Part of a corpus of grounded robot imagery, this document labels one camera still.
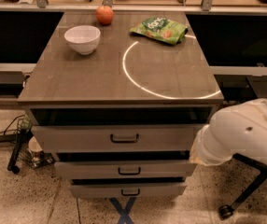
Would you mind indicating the grey drawer cabinet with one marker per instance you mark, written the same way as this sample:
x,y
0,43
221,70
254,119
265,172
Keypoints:
x,y
126,71

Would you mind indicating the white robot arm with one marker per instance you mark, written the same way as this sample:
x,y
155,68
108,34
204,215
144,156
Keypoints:
x,y
238,129

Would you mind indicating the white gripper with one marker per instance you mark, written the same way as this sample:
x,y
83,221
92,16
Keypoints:
x,y
204,149

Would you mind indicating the red apple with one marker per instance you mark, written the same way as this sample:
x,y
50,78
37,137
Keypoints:
x,y
104,14

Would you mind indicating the white ceramic bowl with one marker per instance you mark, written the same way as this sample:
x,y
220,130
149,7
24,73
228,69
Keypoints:
x,y
84,39

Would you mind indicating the grey drawer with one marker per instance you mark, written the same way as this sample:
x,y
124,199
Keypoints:
x,y
128,190
124,169
138,130

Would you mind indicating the grey bottom drawer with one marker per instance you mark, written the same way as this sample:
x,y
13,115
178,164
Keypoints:
x,y
128,190

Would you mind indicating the black wire basket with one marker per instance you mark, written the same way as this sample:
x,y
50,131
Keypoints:
x,y
26,149

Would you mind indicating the grey top drawer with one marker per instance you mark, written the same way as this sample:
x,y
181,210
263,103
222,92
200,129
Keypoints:
x,y
138,130

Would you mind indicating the grey middle drawer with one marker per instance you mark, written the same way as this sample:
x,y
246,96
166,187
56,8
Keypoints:
x,y
124,169

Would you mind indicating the green snack bag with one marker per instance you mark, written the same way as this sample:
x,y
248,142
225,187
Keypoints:
x,y
161,29

